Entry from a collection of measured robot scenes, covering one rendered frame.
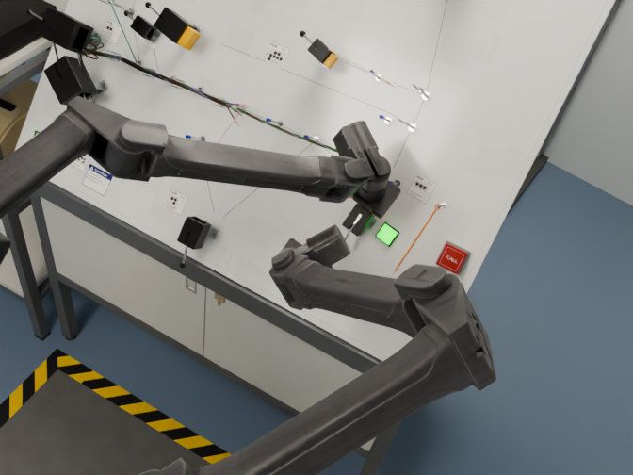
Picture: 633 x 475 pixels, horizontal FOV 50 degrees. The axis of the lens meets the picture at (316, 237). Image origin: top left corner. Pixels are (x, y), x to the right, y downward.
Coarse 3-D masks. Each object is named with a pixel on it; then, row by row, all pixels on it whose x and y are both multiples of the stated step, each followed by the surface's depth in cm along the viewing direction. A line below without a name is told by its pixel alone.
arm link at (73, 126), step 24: (72, 120) 100; (96, 120) 101; (120, 120) 103; (24, 144) 96; (48, 144) 97; (72, 144) 99; (96, 144) 107; (120, 144) 101; (0, 168) 93; (24, 168) 94; (48, 168) 96; (120, 168) 105; (0, 192) 91; (24, 192) 94; (0, 216) 92
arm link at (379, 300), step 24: (312, 264) 105; (288, 288) 107; (312, 288) 100; (336, 288) 94; (360, 288) 90; (384, 288) 87; (408, 288) 77; (432, 288) 75; (336, 312) 97; (360, 312) 90; (384, 312) 84; (408, 312) 80
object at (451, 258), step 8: (448, 248) 144; (456, 248) 144; (440, 256) 145; (448, 256) 144; (456, 256) 144; (464, 256) 143; (440, 264) 145; (448, 264) 144; (456, 264) 144; (456, 272) 144
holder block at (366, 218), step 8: (352, 208) 144; (360, 208) 143; (352, 216) 144; (368, 216) 143; (344, 224) 144; (352, 224) 146; (360, 224) 143; (368, 224) 147; (352, 232) 144; (360, 232) 144
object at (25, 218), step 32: (64, 0) 196; (0, 64) 173; (32, 64) 178; (0, 96) 171; (0, 160) 181; (0, 224) 243; (32, 224) 245; (32, 256) 235; (32, 288) 221; (32, 320) 235
